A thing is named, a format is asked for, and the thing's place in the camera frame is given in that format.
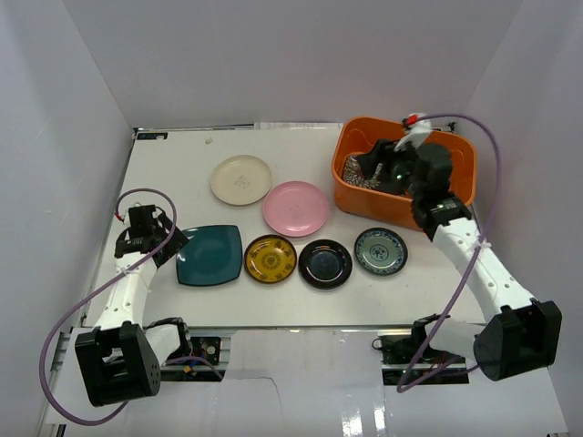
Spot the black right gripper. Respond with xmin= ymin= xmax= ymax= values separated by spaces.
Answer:
xmin=354 ymin=137 xmax=424 ymax=200

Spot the black floral rectangular plate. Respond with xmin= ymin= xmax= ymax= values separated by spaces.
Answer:
xmin=342 ymin=154 xmax=408 ymax=198

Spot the teal square plate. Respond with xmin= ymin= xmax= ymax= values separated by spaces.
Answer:
xmin=176 ymin=225 xmax=243 ymax=287

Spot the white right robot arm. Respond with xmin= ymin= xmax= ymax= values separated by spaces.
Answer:
xmin=355 ymin=139 xmax=562 ymax=381

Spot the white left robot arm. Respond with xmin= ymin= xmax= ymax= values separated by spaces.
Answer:
xmin=75 ymin=205 xmax=193 ymax=407

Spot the orange plastic bin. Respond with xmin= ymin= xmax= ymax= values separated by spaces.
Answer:
xmin=332 ymin=117 xmax=477 ymax=231

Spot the cream round plate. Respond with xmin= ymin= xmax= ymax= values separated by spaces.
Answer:
xmin=210 ymin=155 xmax=272 ymax=206

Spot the yellow patterned round plate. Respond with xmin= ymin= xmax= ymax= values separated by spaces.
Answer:
xmin=243 ymin=234 xmax=298 ymax=285

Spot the blue white porcelain plate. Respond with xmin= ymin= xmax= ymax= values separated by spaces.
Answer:
xmin=353 ymin=228 xmax=408 ymax=276

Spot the pink round plate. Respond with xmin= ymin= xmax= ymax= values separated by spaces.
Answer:
xmin=262 ymin=181 xmax=330 ymax=238

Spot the dark label sticker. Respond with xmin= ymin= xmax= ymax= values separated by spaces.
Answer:
xmin=136 ymin=132 xmax=169 ymax=141

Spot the black glossy round plate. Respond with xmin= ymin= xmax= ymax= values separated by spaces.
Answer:
xmin=298 ymin=239 xmax=353 ymax=290

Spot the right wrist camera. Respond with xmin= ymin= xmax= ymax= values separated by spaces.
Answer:
xmin=394 ymin=113 xmax=434 ymax=151

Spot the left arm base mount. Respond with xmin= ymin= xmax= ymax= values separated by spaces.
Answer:
xmin=161 ymin=337 xmax=225 ymax=382

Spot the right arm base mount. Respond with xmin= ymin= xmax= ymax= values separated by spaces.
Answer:
xmin=371 ymin=320 xmax=469 ymax=386

